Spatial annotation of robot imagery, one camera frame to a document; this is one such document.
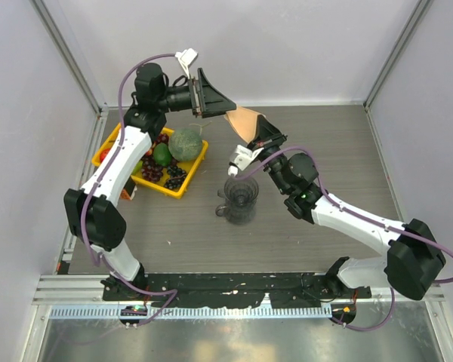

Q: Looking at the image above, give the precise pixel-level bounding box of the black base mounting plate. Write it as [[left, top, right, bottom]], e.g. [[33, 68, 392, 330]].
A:
[[101, 272, 371, 309]]

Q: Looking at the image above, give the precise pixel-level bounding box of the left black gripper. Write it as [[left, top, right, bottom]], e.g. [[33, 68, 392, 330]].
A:
[[157, 69, 236, 118]]

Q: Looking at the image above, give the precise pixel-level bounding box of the yellow plastic fruit tray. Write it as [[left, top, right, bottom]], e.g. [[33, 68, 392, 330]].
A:
[[91, 123, 208, 199]]

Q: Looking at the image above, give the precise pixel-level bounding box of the aluminium frame rail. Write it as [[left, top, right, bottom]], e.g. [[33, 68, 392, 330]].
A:
[[32, 274, 445, 305]]

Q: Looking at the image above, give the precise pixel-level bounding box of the orange coffee filter box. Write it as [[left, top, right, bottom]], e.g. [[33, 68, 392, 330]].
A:
[[120, 179, 137, 201]]

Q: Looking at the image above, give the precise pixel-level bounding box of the red apple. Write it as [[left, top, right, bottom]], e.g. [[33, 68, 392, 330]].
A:
[[99, 149, 110, 163]]

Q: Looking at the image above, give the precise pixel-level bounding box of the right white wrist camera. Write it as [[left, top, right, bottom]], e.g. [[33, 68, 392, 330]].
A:
[[227, 145, 263, 176]]

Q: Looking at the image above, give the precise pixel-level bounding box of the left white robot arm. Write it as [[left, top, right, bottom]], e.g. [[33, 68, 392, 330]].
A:
[[63, 59, 236, 300]]

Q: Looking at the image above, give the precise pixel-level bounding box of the green pear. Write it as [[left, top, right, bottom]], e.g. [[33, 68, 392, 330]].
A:
[[131, 161, 143, 175]]

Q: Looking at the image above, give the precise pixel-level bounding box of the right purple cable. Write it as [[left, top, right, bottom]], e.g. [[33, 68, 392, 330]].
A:
[[230, 146, 453, 333]]

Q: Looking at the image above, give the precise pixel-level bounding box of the white slotted cable duct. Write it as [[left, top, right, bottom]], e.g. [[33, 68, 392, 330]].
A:
[[49, 302, 332, 321]]

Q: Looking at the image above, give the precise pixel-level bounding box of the dark red grape bunch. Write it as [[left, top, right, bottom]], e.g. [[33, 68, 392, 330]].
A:
[[141, 133, 169, 183]]

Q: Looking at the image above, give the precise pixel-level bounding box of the black grape bunch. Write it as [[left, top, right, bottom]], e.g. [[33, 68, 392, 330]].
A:
[[164, 158, 187, 190]]

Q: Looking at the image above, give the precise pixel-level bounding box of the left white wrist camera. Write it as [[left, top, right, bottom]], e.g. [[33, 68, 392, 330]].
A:
[[174, 48, 199, 78]]

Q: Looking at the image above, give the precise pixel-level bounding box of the green netted melon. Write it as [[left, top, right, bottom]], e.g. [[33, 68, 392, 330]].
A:
[[168, 121, 211, 162]]

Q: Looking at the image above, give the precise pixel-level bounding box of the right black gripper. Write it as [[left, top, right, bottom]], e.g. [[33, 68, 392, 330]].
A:
[[247, 114, 290, 194]]

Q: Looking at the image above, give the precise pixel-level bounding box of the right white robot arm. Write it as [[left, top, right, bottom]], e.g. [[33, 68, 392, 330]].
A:
[[247, 114, 446, 300]]

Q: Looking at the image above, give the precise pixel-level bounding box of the brown paper coffee filter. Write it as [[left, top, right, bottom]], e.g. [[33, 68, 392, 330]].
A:
[[224, 106, 264, 143]]

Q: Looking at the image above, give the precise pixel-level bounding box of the clear glass coffee server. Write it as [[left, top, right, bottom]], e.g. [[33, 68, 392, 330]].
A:
[[215, 203, 256, 225]]

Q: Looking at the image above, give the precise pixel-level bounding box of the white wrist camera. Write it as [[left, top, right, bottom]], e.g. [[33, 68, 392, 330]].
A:
[[227, 145, 263, 176], [174, 48, 199, 78]]

